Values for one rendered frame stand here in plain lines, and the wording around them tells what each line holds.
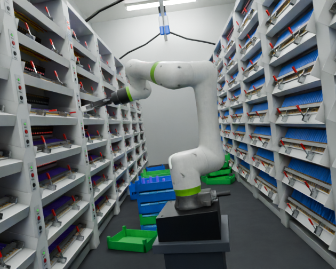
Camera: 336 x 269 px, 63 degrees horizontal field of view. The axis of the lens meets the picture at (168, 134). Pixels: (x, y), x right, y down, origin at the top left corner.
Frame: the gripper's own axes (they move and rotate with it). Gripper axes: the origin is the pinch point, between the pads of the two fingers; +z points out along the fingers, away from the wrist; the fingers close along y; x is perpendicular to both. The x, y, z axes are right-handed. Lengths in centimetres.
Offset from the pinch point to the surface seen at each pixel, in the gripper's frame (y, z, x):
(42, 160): -34.8, 17.6, -22.3
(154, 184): 31, -20, -62
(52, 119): -19.3, 13.6, -2.9
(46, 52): -14.4, 7.1, 33.2
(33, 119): -38.3, 13.8, -3.2
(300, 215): -2, -100, -98
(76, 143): 17.4, 19.5, -17.1
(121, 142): 158, 20, -27
